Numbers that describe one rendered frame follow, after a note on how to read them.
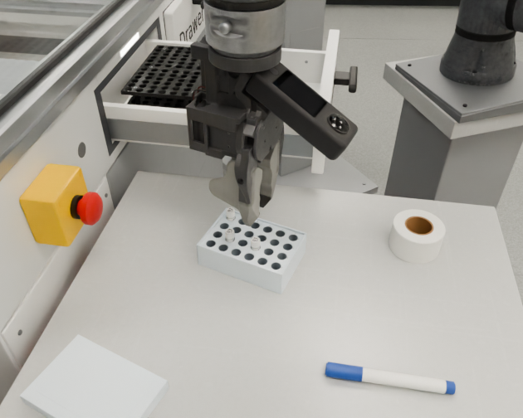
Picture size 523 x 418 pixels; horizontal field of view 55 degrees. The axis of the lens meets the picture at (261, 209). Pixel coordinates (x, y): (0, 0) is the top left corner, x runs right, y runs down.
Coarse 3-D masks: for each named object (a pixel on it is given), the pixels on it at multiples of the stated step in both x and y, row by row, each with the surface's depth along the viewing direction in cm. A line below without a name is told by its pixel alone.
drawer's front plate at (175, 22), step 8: (176, 0) 100; (184, 0) 102; (168, 8) 97; (176, 8) 97; (184, 8) 102; (192, 8) 107; (200, 8) 113; (168, 16) 96; (176, 16) 98; (184, 16) 103; (192, 16) 108; (168, 24) 97; (176, 24) 98; (184, 24) 103; (192, 24) 108; (168, 32) 98; (176, 32) 99; (184, 32) 104; (200, 32) 115; (168, 40) 99; (176, 40) 99; (192, 40) 110
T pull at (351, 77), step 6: (354, 66) 81; (336, 72) 80; (342, 72) 80; (348, 72) 80; (354, 72) 80; (336, 78) 79; (342, 78) 79; (348, 78) 78; (354, 78) 78; (336, 84) 79; (342, 84) 79; (348, 84) 79; (354, 84) 77; (354, 90) 77
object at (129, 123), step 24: (144, 48) 94; (288, 48) 91; (120, 72) 85; (312, 72) 92; (120, 96) 86; (120, 120) 76; (144, 120) 76; (168, 120) 75; (168, 144) 78; (288, 144) 74
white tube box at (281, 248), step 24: (240, 216) 72; (216, 240) 68; (240, 240) 68; (264, 240) 69; (288, 240) 68; (216, 264) 67; (240, 264) 65; (264, 264) 66; (288, 264) 64; (264, 288) 66
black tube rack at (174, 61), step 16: (160, 48) 90; (176, 48) 90; (144, 64) 85; (160, 64) 85; (176, 64) 85; (192, 64) 86; (144, 80) 81; (160, 80) 80; (176, 80) 80; (192, 80) 81; (144, 96) 82; (160, 96) 77; (176, 96) 77
